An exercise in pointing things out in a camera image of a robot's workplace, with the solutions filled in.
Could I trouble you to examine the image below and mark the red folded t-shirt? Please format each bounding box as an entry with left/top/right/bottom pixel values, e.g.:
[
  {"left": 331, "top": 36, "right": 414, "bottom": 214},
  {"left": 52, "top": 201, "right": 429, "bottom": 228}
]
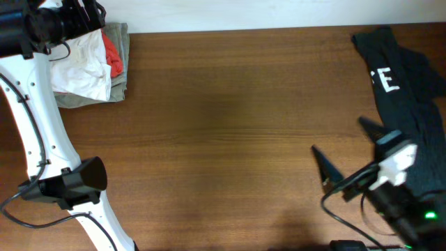
[{"left": 102, "top": 31, "right": 123, "bottom": 78}]

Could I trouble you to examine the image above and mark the white t-shirt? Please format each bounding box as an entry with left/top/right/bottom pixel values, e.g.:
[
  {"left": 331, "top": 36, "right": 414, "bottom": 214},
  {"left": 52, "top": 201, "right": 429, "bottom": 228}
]
[{"left": 49, "top": 29, "right": 112, "bottom": 101}]

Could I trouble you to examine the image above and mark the dark navy garment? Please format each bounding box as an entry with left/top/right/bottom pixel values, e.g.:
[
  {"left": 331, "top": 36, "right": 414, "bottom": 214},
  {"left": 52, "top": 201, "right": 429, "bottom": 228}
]
[{"left": 352, "top": 27, "right": 445, "bottom": 195}]

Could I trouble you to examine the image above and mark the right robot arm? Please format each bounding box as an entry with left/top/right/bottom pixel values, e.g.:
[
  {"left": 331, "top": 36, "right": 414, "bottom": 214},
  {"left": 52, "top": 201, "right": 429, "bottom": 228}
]
[{"left": 312, "top": 116, "right": 445, "bottom": 250}]

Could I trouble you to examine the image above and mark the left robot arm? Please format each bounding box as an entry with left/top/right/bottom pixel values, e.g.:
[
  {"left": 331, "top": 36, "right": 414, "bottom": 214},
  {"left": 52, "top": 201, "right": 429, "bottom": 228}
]
[{"left": 1, "top": 1, "right": 137, "bottom": 250}]

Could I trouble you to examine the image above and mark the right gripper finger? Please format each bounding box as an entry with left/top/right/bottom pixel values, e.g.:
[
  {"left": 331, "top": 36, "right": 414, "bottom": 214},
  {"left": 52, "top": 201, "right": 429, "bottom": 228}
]
[
  {"left": 311, "top": 145, "right": 344, "bottom": 194},
  {"left": 358, "top": 116, "right": 391, "bottom": 144}
]

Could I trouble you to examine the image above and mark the olive folded garment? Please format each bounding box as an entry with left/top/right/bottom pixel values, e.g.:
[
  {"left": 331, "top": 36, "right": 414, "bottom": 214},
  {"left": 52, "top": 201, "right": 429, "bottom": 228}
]
[{"left": 54, "top": 22, "right": 130, "bottom": 109}]

